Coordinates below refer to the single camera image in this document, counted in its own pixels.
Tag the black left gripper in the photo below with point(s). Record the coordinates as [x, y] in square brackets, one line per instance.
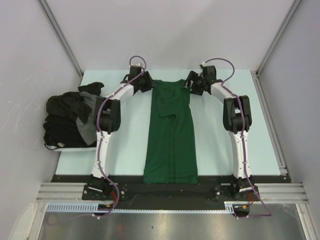
[150, 83]

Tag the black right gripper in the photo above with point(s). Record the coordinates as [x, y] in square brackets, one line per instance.
[194, 77]

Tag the green t shirt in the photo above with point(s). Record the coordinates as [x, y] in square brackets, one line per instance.
[171, 149]

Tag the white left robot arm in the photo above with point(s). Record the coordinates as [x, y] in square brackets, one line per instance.
[107, 120]

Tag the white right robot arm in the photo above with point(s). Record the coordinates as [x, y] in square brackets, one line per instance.
[236, 119]

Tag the grey t shirt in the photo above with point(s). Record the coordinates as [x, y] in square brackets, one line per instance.
[88, 130]

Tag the black t shirt pile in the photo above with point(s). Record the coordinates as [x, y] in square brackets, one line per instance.
[65, 117]

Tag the white plastic bin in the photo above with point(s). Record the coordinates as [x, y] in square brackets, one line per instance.
[75, 149]

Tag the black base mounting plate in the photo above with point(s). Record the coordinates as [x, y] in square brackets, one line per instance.
[132, 191]

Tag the left aluminium frame post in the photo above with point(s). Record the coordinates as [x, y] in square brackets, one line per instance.
[60, 36]

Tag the aluminium frame post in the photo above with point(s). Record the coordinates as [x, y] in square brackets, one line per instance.
[60, 36]
[279, 34]

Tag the right aluminium frame post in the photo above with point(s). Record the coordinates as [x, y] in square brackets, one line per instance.
[279, 34]

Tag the aluminium front rail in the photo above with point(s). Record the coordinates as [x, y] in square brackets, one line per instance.
[270, 193]

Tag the white slotted cable duct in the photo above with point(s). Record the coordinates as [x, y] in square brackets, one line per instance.
[101, 208]

